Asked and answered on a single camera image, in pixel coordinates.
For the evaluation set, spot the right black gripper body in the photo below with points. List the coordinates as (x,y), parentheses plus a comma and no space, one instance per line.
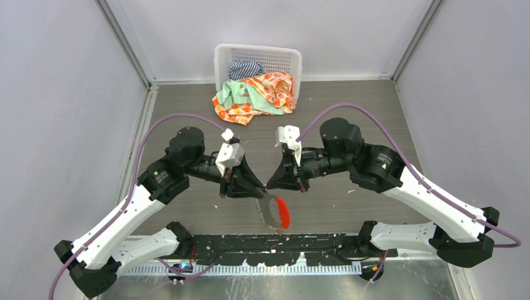
(302,179)

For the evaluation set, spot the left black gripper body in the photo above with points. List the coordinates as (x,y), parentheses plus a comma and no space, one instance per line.
(229,181)

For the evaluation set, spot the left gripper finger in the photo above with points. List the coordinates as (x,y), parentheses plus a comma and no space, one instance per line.
(248,175)
(245,192)

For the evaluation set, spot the metal keyring holder red handle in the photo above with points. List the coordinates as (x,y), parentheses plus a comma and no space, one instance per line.
(274,212)

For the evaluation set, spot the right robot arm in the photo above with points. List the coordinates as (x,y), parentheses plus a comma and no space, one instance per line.
(455,231)

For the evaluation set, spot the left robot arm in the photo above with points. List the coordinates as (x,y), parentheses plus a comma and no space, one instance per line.
(99,257)

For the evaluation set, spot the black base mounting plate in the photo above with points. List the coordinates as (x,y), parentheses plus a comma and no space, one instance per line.
(274,249)

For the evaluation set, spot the mint green cloth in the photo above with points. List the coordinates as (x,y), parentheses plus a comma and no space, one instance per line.
(246,98)

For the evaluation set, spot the orange floral cloth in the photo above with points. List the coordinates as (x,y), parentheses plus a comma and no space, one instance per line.
(278,87)

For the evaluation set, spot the blue striped cloth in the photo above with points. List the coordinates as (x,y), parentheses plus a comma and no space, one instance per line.
(240,69)

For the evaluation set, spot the white plastic laundry basket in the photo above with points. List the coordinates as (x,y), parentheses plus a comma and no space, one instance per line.
(273,59)

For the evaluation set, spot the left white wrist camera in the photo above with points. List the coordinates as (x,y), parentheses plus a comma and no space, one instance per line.
(230,154)

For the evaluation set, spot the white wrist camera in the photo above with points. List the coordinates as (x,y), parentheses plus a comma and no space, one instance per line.
(230,154)
(288,135)

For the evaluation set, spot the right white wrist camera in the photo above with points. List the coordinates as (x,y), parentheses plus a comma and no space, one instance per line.
(288,135)

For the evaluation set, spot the white slotted cable duct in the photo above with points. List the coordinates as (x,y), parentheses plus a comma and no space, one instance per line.
(299,268)

